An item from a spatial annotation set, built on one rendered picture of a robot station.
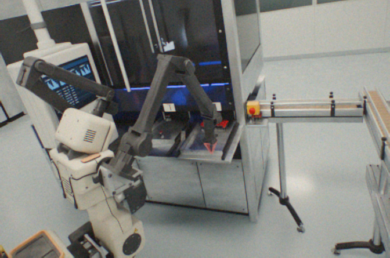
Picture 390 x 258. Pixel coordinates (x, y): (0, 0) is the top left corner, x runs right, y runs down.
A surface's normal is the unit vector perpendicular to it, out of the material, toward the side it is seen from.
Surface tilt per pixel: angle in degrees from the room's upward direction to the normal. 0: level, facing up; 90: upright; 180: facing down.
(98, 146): 90
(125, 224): 90
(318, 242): 0
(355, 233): 0
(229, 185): 90
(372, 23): 90
